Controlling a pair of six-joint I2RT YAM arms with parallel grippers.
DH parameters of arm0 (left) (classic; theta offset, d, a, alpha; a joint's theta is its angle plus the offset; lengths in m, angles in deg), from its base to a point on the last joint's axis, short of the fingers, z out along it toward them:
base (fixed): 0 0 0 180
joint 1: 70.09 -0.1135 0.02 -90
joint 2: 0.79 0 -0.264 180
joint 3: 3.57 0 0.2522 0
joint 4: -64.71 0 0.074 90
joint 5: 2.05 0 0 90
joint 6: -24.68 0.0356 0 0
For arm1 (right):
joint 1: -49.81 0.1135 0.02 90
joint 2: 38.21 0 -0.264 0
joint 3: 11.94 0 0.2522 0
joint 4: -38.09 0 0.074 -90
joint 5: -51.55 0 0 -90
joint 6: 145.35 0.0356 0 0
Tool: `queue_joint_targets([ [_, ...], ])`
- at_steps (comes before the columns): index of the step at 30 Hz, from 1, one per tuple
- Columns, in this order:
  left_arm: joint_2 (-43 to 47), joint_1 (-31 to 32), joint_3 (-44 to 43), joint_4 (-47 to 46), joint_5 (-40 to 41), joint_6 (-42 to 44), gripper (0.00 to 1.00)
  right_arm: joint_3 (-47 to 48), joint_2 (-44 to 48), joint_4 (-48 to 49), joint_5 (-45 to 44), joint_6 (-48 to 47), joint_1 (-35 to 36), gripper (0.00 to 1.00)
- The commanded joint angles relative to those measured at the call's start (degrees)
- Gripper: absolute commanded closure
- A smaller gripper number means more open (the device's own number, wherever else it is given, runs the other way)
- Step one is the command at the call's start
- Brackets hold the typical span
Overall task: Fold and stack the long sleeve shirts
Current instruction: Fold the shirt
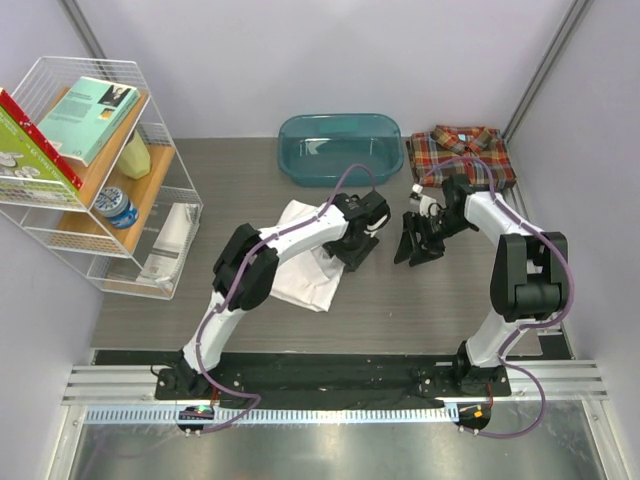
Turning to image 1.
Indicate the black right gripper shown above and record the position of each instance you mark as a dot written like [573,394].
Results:
[409,246]

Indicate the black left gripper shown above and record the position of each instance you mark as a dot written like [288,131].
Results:
[352,259]

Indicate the white long sleeve shirt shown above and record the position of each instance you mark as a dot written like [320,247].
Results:
[307,275]

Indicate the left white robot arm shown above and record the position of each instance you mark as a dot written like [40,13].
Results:
[244,273]

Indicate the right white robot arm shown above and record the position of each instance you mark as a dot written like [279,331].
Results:
[529,281]

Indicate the teal plastic basin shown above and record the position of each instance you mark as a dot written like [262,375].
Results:
[314,150]

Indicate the folded plaid flannel shirt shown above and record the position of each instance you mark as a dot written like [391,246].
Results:
[479,152]

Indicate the bagged manual booklet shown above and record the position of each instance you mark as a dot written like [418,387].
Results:
[164,242]

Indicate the blue white round jar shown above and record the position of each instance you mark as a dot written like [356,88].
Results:
[113,204]

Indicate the teal paperback book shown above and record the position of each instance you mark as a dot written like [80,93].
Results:
[85,118]

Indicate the green book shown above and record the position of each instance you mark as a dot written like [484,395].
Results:
[19,189]

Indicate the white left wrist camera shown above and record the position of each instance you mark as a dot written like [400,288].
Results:
[372,229]

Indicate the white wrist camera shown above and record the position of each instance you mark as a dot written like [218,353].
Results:
[422,205]
[372,229]

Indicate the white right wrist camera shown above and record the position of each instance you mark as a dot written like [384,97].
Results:
[422,205]

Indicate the aluminium frame rail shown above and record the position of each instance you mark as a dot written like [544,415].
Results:
[560,379]

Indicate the slotted grey cable duct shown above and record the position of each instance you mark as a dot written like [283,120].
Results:
[196,415]

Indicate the white wire shelf rack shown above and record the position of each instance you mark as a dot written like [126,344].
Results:
[78,234]

